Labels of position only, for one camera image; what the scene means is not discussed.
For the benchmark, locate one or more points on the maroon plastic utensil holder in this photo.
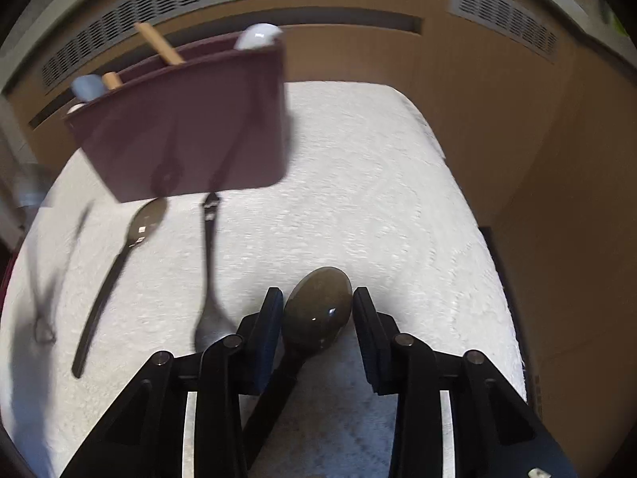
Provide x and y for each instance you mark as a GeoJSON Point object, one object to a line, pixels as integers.
{"type": "Point", "coordinates": [199, 124]}

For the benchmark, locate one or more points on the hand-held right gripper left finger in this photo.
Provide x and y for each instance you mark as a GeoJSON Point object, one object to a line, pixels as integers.
{"type": "Point", "coordinates": [266, 328]}

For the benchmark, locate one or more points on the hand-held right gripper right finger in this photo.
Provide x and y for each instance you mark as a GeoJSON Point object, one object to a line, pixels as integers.
{"type": "Point", "coordinates": [368, 343]}

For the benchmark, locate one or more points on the wooden chopstick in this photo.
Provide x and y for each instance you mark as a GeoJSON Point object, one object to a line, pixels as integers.
{"type": "Point", "coordinates": [168, 50]}
{"type": "Point", "coordinates": [147, 36]}

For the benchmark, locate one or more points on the white plastic spoon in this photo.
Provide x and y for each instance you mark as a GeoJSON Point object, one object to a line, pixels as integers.
{"type": "Point", "coordinates": [256, 37]}

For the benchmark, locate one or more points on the white textured table cloth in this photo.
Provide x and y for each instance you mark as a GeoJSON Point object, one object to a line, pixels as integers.
{"type": "Point", "coordinates": [373, 184]}

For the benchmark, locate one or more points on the metal fork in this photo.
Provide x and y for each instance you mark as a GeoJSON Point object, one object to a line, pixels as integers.
{"type": "Point", "coordinates": [209, 259]}

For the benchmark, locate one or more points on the brown wooden spoon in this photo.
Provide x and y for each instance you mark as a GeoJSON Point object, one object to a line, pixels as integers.
{"type": "Point", "coordinates": [112, 80]}

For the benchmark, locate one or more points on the small grey vent grille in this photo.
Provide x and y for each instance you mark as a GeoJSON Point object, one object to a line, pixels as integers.
{"type": "Point", "coordinates": [502, 15]}

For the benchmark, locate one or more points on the grey-blue plastic spoon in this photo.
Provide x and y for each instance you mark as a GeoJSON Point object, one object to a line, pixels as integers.
{"type": "Point", "coordinates": [87, 87]}

